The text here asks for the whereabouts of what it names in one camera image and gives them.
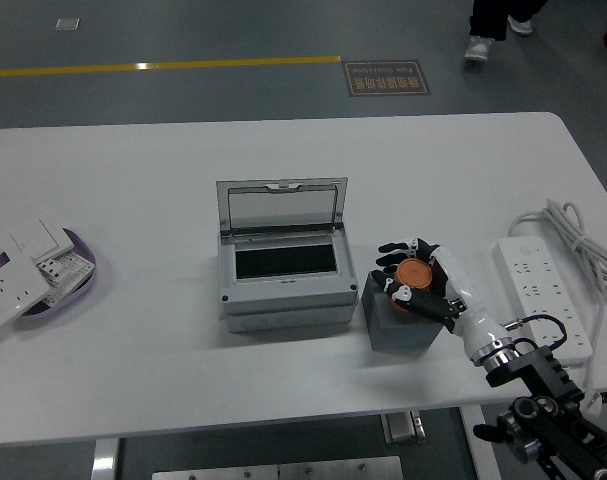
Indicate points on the grey metal table bracket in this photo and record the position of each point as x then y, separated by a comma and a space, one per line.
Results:
402, 427

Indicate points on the grey junction box clear lid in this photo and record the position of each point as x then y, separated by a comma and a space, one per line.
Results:
288, 300

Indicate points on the dark floor sign orange text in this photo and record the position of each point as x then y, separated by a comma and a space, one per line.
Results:
387, 78

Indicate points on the white table leg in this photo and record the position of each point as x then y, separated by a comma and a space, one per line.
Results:
104, 460
480, 445

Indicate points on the white wall switch plate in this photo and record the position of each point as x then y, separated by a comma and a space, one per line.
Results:
40, 237

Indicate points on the person in background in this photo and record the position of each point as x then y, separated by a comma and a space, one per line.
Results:
488, 20

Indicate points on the white perforated plate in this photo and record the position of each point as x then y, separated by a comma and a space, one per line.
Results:
75, 272

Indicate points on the white wall socket plate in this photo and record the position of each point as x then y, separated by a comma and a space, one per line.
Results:
8, 295

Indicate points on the purple tray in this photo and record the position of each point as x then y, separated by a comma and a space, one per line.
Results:
63, 308

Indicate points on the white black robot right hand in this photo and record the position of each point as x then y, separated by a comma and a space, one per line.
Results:
465, 295

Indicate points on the small white socket module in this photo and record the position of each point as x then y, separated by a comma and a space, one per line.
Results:
51, 270

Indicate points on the yellow floor tape line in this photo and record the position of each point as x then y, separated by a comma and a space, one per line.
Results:
183, 65

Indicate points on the white power plug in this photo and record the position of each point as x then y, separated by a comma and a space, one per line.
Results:
594, 402

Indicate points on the small grey floor plate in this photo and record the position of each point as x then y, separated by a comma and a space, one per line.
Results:
67, 23

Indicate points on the orange cylinder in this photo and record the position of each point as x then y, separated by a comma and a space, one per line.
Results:
415, 274

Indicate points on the grey cube with round recess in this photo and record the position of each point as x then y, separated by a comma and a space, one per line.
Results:
398, 330

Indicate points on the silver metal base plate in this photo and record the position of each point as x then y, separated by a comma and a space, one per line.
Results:
278, 470

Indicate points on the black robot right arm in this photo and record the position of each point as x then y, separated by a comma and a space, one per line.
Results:
548, 370

